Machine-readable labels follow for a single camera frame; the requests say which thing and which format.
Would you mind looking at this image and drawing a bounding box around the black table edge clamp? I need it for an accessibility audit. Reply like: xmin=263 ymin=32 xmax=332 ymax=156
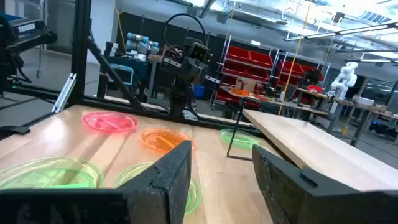
xmin=0 ymin=125 xmax=31 ymax=138

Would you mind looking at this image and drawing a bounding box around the blue-rimmed teach pendant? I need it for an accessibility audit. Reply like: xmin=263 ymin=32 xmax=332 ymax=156
xmin=108 ymin=63 xmax=135 ymax=86

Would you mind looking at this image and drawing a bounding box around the orange translucent plate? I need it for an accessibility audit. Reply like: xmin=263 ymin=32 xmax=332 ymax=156
xmin=139 ymin=127 xmax=196 ymax=154

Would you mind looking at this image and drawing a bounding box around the blue plastic bin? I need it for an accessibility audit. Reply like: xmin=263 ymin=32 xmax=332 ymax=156
xmin=193 ymin=84 xmax=206 ymax=101

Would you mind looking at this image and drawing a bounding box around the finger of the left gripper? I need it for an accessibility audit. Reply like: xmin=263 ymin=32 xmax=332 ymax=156
xmin=178 ymin=57 xmax=194 ymax=85
xmin=193 ymin=58 xmax=210 ymax=85

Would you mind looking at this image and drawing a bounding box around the wooden shelf with black legs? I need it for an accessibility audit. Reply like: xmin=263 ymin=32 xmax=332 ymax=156
xmin=226 ymin=98 xmax=398 ymax=192

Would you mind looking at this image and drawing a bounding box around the wooden top workbench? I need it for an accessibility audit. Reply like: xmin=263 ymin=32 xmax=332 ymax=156
xmin=146 ymin=53 xmax=167 ymax=103

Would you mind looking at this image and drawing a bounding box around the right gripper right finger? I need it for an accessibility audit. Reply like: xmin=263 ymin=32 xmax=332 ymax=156
xmin=252 ymin=144 xmax=398 ymax=224

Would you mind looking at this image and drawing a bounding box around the pink translucent plate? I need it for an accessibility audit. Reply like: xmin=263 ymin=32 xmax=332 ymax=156
xmin=81 ymin=111 xmax=140 ymax=134

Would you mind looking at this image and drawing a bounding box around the white box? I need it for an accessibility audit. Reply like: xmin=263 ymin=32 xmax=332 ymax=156
xmin=353 ymin=95 xmax=376 ymax=106

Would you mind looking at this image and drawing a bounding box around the green translucent plate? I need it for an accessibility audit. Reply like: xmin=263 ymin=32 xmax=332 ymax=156
xmin=114 ymin=161 xmax=203 ymax=215
xmin=219 ymin=128 xmax=262 ymax=151
xmin=0 ymin=156 xmax=106 ymax=190

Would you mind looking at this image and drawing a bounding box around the yellow cord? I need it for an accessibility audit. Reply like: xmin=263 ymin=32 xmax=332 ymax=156
xmin=277 ymin=0 xmax=313 ymax=116

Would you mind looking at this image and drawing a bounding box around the silver aluminium extrusion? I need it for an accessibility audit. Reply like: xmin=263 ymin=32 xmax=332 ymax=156
xmin=51 ymin=73 xmax=78 ymax=113

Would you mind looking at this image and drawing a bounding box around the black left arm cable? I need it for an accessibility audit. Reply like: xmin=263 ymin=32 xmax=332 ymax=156
xmin=160 ymin=12 xmax=209 ymax=57

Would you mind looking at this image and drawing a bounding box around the red bin rack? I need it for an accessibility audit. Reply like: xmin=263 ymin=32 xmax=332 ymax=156
xmin=213 ymin=35 xmax=276 ymax=110
xmin=275 ymin=52 xmax=331 ymax=106

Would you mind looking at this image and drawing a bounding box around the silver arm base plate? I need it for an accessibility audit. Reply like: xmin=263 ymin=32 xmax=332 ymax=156
xmin=182 ymin=108 xmax=200 ymax=121

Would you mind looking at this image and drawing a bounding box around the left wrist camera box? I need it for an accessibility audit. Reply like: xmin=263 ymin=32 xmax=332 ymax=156
xmin=186 ymin=42 xmax=211 ymax=62

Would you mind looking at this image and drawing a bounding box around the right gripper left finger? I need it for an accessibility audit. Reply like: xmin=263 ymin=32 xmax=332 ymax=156
xmin=0 ymin=139 xmax=193 ymax=224

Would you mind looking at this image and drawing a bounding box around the black metal rig frame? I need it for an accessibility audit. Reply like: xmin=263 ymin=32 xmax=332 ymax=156
xmin=0 ymin=0 xmax=265 ymax=138

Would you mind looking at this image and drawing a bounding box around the cluttered wooden workbench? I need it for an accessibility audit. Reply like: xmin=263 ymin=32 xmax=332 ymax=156
xmin=325 ymin=95 xmax=398 ymax=147
xmin=219 ymin=84 xmax=330 ymax=127

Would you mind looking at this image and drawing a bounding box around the dark blue equipment cart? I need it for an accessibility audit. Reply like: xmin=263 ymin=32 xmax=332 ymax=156
xmin=101 ymin=52 xmax=150 ymax=99

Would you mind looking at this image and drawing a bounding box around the long ceiling light bar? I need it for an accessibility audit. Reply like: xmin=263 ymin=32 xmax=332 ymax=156
xmin=283 ymin=21 xmax=398 ymax=42

